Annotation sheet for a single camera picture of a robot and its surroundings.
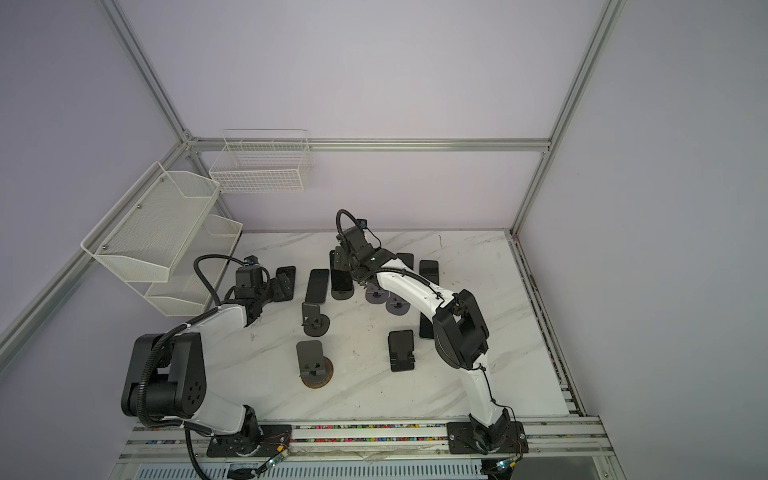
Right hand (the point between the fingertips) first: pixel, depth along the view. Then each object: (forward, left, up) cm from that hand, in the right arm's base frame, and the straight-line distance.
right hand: (347, 254), depth 90 cm
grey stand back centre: (-4, -8, -17) cm, 19 cm away
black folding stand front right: (-26, -17, -11) cm, 32 cm away
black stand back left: (-3, +4, -17) cm, 18 cm away
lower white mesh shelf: (-11, +50, -6) cm, 51 cm away
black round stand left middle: (-17, +10, -14) cm, 24 cm away
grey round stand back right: (-8, -15, -16) cm, 24 cm away
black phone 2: (-2, +4, -11) cm, 12 cm away
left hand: (-6, +24, -9) cm, 27 cm away
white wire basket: (+26, +29, +16) cm, 42 cm away
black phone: (0, +13, -18) cm, 22 cm away
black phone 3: (-15, -25, -20) cm, 35 cm away
